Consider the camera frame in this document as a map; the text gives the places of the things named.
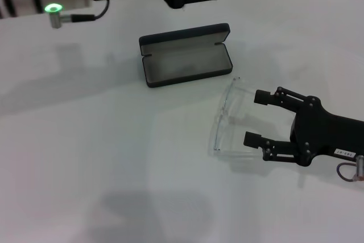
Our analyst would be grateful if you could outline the silver plug on right gripper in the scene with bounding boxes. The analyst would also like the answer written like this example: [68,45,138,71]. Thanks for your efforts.
[355,154,364,180]

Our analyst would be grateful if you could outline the black glasses case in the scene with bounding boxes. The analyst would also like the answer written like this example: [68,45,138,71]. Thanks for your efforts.
[138,22,234,89]

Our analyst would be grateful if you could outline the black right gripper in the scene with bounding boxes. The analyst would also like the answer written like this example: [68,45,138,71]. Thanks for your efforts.
[243,86,364,167]

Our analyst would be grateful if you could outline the dark right arm cable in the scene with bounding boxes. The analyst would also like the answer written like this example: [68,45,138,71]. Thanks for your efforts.
[337,162,359,183]

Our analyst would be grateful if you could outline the clear transparent glasses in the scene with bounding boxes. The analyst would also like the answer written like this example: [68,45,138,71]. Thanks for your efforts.
[209,76,285,162]

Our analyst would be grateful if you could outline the dark arm cable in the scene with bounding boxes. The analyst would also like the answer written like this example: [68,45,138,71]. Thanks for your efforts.
[337,162,359,183]
[44,0,111,30]

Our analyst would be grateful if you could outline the dark left arm cable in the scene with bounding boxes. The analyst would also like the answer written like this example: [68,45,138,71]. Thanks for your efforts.
[44,0,111,30]

